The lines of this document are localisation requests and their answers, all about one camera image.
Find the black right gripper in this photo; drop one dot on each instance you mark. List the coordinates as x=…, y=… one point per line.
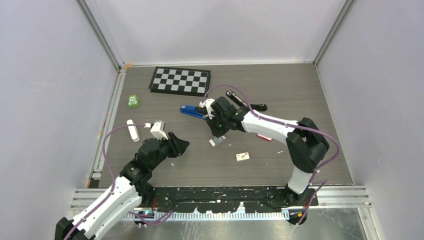
x=218, y=132

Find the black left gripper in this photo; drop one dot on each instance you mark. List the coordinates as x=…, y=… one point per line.
x=179, y=145

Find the blue stapler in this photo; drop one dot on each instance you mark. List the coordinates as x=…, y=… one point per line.
x=194, y=111

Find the white staple box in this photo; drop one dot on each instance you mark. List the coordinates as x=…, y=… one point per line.
x=242, y=156

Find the black stapler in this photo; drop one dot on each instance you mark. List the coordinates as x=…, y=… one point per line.
x=242, y=102

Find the white stapler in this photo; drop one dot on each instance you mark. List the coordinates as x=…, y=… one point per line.
x=132, y=129

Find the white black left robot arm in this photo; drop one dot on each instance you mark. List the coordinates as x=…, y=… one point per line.
x=129, y=190

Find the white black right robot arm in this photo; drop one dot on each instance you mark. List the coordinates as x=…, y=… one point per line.
x=306, y=146

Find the red staple box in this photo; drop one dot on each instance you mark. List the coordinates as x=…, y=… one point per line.
x=266, y=138

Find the black white chessboard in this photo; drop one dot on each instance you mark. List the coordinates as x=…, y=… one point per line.
x=180, y=81

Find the green toy block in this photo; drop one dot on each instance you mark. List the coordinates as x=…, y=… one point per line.
x=133, y=101

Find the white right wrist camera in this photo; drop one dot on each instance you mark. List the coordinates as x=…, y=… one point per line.
x=206, y=108

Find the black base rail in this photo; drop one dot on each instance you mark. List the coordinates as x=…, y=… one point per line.
x=254, y=199

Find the slotted cable duct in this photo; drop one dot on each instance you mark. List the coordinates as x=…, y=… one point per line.
x=228, y=216

